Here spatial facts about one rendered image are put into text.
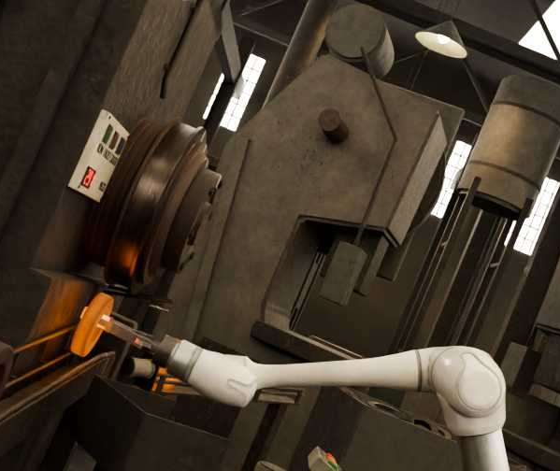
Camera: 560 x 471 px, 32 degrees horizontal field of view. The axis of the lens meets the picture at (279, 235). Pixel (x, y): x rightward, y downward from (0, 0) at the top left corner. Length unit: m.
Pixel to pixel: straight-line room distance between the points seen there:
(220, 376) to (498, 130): 9.34
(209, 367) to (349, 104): 3.19
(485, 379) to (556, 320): 3.91
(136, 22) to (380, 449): 2.84
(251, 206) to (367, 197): 0.64
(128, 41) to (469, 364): 1.00
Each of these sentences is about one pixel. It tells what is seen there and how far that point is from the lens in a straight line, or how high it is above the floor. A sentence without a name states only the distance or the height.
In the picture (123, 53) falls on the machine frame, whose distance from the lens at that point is 2.15.
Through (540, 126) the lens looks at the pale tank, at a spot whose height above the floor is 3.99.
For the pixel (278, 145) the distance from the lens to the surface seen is 5.32.
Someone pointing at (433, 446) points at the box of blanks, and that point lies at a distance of 4.64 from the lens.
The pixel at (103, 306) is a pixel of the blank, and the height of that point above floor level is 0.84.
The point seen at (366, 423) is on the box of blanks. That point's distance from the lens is 4.50.
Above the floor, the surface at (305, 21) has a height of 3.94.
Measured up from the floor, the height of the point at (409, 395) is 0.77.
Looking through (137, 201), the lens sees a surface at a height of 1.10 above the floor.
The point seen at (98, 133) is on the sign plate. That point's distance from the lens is 2.13.
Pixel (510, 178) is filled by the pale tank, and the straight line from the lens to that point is 11.25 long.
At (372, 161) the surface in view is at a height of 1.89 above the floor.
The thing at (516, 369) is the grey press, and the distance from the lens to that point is 6.23.
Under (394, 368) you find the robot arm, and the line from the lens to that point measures 2.32.
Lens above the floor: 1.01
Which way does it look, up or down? 4 degrees up
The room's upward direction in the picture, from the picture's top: 23 degrees clockwise
